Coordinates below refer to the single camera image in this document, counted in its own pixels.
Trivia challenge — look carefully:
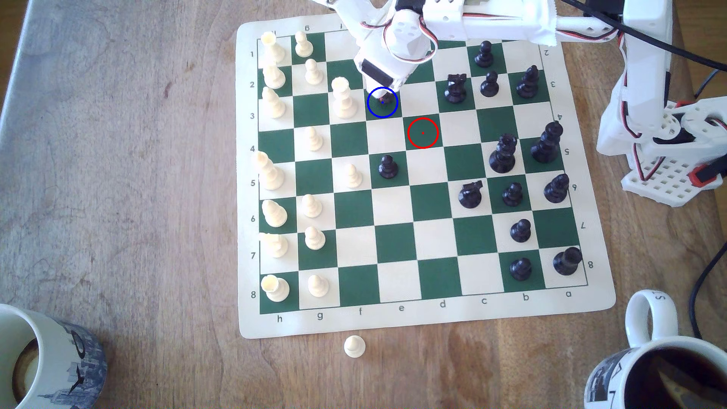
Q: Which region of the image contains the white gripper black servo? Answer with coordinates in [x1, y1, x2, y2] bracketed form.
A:
[355, 10, 439, 92]

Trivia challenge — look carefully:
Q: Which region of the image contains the white chess queen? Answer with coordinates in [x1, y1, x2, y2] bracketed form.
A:
[331, 76, 359, 119]

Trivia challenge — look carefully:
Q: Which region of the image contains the black chess knight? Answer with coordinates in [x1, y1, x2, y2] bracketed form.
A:
[444, 73, 468, 104]
[458, 180, 484, 209]

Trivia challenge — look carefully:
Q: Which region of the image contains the white chess knight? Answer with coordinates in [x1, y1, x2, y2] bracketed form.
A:
[262, 61, 287, 90]
[262, 232, 289, 259]

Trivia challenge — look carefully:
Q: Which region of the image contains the white chess bishop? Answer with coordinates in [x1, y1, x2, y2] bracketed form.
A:
[262, 199, 289, 228]
[261, 86, 287, 119]

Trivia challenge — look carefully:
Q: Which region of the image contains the white chess rook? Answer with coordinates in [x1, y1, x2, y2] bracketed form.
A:
[261, 274, 290, 302]
[259, 31, 286, 64]

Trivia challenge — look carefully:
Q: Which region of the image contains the white chess king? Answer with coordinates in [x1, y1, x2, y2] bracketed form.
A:
[252, 150, 285, 191]

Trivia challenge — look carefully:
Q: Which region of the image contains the green and white chess mat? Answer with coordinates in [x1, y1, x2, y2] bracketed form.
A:
[236, 12, 617, 340]

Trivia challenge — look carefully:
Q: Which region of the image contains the black chess rook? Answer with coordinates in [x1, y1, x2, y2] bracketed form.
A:
[552, 247, 583, 276]

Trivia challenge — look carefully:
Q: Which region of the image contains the white cloth tape strip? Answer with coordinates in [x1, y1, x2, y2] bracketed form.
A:
[533, 0, 561, 47]

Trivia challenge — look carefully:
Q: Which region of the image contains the white mug with dark tea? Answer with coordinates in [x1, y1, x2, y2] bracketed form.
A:
[584, 290, 727, 409]

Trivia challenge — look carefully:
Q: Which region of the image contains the skyline print white mug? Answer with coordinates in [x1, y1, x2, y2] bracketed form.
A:
[0, 304, 109, 409]

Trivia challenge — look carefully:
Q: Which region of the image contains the red white black servo wire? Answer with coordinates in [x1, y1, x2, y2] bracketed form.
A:
[554, 23, 651, 184]
[360, 17, 439, 63]

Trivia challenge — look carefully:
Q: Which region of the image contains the white perforated base plate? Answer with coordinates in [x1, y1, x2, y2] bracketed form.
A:
[621, 153, 727, 208]

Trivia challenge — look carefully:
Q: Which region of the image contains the thick black cable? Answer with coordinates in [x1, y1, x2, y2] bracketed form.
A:
[559, 0, 727, 60]

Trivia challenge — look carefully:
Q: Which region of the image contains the thin black cable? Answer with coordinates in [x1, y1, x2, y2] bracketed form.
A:
[693, 68, 725, 97]

